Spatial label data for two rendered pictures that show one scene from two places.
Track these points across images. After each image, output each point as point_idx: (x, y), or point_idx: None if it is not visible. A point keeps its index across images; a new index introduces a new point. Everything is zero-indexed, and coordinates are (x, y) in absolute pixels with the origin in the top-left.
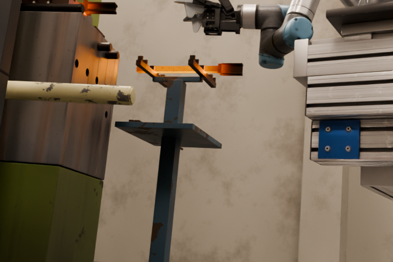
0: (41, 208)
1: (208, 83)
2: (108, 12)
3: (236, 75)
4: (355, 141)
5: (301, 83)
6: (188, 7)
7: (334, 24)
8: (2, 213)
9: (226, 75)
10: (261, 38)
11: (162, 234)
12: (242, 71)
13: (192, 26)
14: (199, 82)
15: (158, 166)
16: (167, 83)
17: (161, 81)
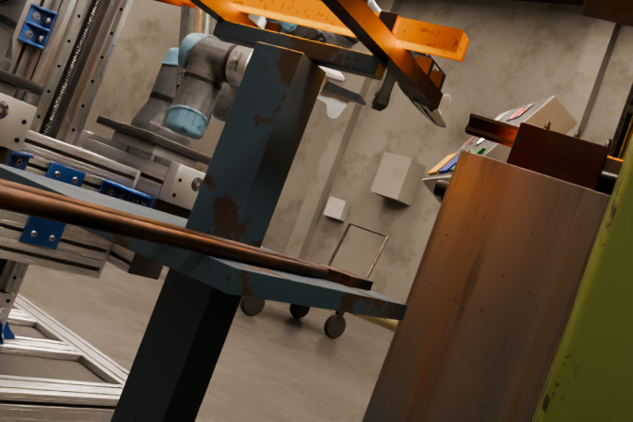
0: None
1: None
2: (478, 136)
3: None
4: None
5: (190, 209)
6: (340, 105)
7: (202, 162)
8: None
9: None
10: (216, 102)
11: None
12: None
13: (322, 88)
14: (224, 39)
15: (211, 376)
16: (321, 85)
17: (346, 71)
